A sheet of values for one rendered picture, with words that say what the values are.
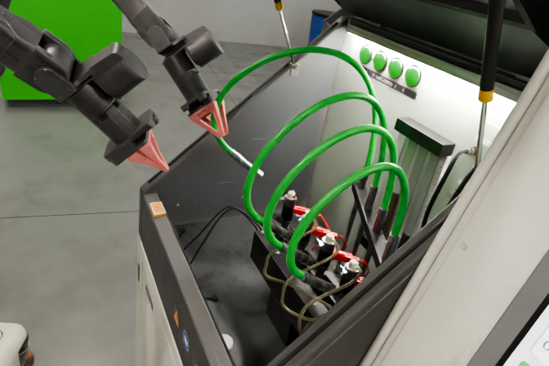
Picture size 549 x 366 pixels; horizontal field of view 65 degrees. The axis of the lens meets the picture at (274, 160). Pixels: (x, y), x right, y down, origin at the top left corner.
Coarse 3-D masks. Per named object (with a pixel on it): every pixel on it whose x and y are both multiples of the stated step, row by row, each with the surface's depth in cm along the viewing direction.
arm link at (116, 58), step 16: (112, 48) 65; (80, 64) 69; (96, 64) 65; (112, 64) 65; (128, 64) 65; (48, 80) 63; (64, 80) 63; (80, 80) 65; (112, 80) 66; (128, 80) 66; (64, 96) 65
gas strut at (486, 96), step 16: (496, 0) 50; (496, 16) 52; (496, 32) 53; (496, 48) 54; (496, 64) 56; (480, 80) 58; (480, 96) 59; (480, 112) 62; (480, 128) 63; (480, 144) 65
